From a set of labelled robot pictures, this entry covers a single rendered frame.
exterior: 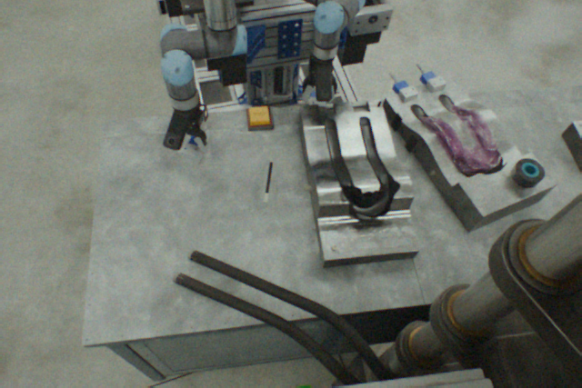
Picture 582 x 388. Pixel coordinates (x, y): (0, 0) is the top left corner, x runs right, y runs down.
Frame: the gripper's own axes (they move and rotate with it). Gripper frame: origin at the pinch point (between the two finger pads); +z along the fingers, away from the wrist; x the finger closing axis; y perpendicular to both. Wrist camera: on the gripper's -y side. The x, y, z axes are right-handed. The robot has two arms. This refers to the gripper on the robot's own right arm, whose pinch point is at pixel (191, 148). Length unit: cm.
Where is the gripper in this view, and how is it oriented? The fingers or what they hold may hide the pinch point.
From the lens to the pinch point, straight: 147.4
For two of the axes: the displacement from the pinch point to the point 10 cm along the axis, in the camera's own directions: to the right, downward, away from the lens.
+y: 3.0, -8.1, 5.0
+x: -9.5, -2.8, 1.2
